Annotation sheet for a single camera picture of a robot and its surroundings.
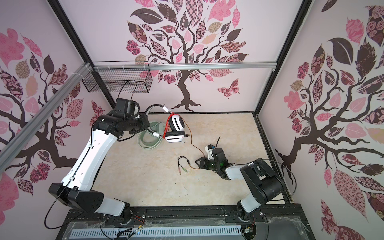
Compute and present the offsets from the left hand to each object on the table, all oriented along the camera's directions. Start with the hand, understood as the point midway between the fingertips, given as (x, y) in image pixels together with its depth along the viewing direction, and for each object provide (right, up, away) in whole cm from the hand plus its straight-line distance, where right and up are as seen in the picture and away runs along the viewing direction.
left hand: (149, 125), depth 74 cm
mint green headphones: (-2, -3, +26) cm, 26 cm away
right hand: (+25, -21, +17) cm, 37 cm away
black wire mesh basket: (-39, +38, +48) cm, 73 cm away
